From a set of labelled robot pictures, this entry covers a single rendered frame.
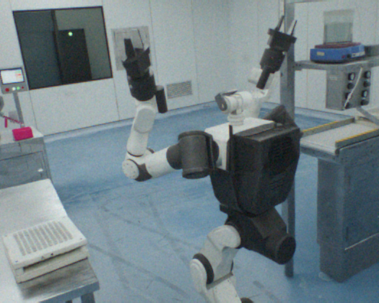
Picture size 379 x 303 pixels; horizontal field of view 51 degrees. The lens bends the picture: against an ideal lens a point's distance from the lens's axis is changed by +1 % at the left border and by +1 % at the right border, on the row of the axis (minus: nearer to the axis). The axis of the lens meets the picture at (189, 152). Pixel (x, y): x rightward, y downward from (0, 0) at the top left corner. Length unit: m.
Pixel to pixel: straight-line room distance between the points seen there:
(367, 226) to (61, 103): 5.25
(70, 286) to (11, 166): 2.67
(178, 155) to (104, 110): 5.80
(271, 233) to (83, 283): 0.66
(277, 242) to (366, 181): 1.28
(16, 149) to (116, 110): 3.49
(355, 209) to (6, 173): 2.91
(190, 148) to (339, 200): 1.42
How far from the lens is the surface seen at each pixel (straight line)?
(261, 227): 1.48
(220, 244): 1.65
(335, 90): 2.19
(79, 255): 1.49
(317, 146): 2.36
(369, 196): 2.72
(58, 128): 6.92
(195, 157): 1.28
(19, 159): 3.95
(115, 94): 7.13
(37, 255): 1.45
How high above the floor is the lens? 1.65
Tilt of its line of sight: 18 degrees down
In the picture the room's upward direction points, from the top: 5 degrees counter-clockwise
